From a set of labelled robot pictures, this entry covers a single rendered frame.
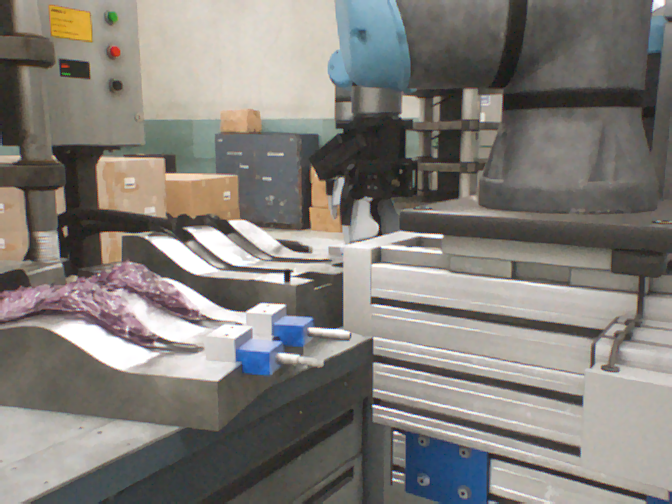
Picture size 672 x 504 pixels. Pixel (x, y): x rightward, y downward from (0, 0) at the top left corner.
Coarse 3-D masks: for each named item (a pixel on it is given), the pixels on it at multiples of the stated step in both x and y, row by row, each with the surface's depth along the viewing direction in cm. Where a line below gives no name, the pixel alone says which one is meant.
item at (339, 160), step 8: (360, 136) 101; (344, 144) 103; (352, 144) 102; (360, 144) 101; (368, 144) 101; (336, 152) 104; (344, 152) 103; (352, 152) 102; (360, 152) 102; (328, 160) 105; (336, 160) 104; (344, 160) 103; (320, 168) 106; (328, 168) 105; (336, 168) 105; (344, 168) 106; (320, 176) 107; (328, 176) 107; (336, 176) 107
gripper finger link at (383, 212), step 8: (376, 200) 106; (384, 200) 106; (392, 200) 105; (376, 208) 106; (384, 208) 107; (392, 208) 106; (376, 216) 107; (384, 216) 107; (392, 216) 106; (384, 224) 107; (392, 224) 107; (384, 232) 108; (392, 232) 107
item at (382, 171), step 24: (360, 120) 99; (384, 120) 98; (408, 120) 99; (384, 144) 99; (360, 168) 100; (384, 168) 97; (408, 168) 100; (360, 192) 101; (384, 192) 98; (408, 192) 101
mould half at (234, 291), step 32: (128, 256) 119; (160, 256) 114; (192, 256) 116; (224, 256) 120; (288, 256) 126; (320, 256) 125; (192, 288) 111; (224, 288) 107; (256, 288) 103; (288, 288) 100; (320, 288) 104; (320, 320) 105
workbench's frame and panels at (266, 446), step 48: (288, 384) 88; (336, 384) 107; (192, 432) 75; (240, 432) 89; (288, 432) 98; (336, 432) 111; (384, 432) 122; (96, 480) 65; (144, 480) 76; (192, 480) 83; (240, 480) 94; (288, 480) 101; (336, 480) 114; (384, 480) 126
